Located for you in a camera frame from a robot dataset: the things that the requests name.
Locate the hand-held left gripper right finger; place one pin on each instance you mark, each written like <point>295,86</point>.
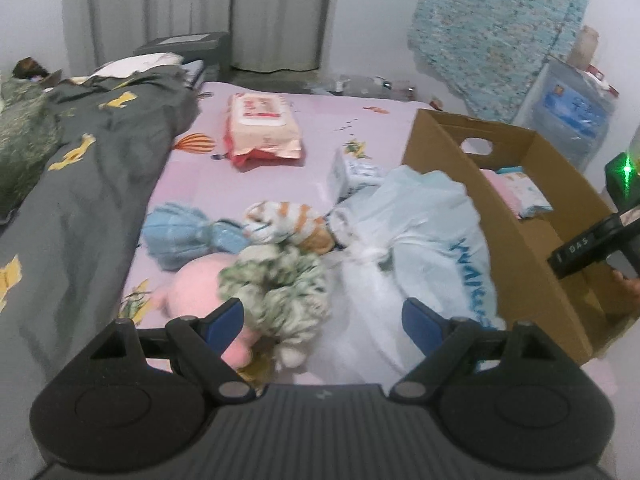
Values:
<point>420,320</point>

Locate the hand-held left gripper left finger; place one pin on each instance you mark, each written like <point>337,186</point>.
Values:
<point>227,317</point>

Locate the pink plush toy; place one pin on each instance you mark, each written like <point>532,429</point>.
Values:
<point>200,285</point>

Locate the green white cloth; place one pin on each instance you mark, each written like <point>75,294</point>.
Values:
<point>280,285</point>

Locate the white tissue packet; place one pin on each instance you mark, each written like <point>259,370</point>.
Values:
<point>525,195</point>

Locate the white plastic bag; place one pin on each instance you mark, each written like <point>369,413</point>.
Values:
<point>425,240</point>

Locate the brown cardboard box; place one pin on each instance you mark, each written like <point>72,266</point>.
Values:
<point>500,260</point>

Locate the light blue towel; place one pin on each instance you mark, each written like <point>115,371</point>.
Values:
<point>175,232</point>

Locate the blue packet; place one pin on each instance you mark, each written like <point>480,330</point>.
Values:
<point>510,170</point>

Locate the white tissue pack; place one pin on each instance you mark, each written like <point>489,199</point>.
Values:
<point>342,175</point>

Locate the person's right hand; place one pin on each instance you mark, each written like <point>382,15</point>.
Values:
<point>630,287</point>

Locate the orange striped white sock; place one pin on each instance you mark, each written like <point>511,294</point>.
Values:
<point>290,220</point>

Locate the blue water jug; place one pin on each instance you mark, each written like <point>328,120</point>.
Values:
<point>570,110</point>

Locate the red white package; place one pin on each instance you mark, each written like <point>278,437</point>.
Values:
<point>600,80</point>

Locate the pink wet wipes pack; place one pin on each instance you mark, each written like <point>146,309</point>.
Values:
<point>262,130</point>

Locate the grey printed duvet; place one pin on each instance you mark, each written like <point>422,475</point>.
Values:
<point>75,200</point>

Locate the beige cardboard roll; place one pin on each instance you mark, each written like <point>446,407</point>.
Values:
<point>585,45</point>

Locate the pink printed bed sheet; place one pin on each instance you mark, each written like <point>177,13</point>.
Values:
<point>310,125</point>

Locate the blue speckled hanging cloth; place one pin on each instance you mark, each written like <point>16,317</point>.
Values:
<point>490,30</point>

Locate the clear plastic bottle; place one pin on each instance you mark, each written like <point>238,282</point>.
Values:
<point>370,85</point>

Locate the white clothes pile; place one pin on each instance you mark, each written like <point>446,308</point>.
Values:
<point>140,63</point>

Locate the grey storage box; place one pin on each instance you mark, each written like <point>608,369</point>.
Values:
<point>200,47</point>

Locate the dark clothes pile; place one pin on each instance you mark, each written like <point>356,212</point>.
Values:
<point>20,135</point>

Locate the dark brown object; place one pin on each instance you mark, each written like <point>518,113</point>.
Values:
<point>30,67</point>

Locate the grey curtain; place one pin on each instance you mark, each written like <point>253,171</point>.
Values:
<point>165,0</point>

